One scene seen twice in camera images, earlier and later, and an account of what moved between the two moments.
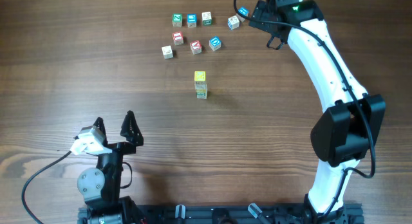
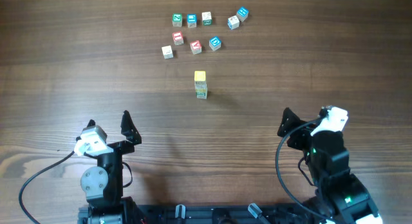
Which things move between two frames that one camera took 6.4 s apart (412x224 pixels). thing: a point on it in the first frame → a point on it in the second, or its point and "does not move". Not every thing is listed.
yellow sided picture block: x=202 y=90 does not move
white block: x=200 y=85 does not move
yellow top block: x=199 y=75 does not move
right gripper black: x=259 y=12 → x=301 y=133
